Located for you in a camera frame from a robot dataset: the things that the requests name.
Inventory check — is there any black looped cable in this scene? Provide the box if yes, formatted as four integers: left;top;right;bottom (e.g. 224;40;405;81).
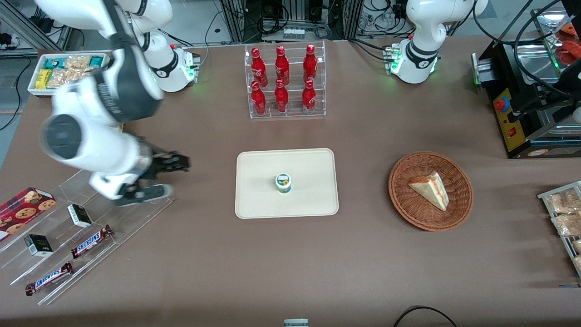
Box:
392;305;459;327

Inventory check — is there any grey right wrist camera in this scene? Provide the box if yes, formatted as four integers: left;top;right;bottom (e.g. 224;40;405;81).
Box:
89;173;174;208

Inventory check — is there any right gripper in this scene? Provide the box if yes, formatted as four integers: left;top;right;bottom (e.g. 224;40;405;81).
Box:
134;139;191;183

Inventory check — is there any red cola bottle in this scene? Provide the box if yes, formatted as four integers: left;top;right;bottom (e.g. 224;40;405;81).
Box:
303;44;318;84
301;79;317;114
275;45;290;86
251;81;267;116
274;79;290;114
251;47;269;88

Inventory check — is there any white plastic bin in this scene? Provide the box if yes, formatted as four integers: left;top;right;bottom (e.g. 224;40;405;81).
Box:
28;52;112;97

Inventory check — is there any wrapped triangle sandwich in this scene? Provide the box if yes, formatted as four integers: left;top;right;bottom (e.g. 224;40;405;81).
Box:
408;171;450;212

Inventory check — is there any beige rectangular tray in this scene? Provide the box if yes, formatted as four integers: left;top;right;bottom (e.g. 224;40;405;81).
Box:
235;148;340;219

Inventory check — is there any round brown wicker basket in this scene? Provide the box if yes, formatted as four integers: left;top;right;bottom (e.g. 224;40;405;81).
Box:
388;151;474;232

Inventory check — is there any red cookie box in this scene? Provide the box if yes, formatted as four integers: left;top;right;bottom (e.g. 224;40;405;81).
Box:
0;187;57;242

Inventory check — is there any clear cracker bag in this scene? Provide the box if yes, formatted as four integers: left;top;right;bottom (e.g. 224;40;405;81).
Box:
64;54;91;69
47;67;98;89

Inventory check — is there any green yogurt cup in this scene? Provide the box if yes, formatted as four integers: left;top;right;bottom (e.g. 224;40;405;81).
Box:
275;173;293;195

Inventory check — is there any clear acrylic stepped stand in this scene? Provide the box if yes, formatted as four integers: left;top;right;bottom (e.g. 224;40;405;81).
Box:
0;170;172;306

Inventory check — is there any Snickers chocolate bar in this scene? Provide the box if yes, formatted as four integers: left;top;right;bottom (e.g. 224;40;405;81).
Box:
25;262;74;297
71;224;113;260

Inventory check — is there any small black white box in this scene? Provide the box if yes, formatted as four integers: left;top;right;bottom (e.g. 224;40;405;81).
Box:
67;204;94;228
23;234;54;258

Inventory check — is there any black food warmer machine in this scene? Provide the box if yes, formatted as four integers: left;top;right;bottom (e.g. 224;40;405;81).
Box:
471;7;581;159

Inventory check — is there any clear acrylic bottle rack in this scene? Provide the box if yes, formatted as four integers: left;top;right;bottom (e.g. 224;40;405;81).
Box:
244;40;327;120

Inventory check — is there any grey wire rack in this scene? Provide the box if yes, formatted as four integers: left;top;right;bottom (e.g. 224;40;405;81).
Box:
537;180;581;278

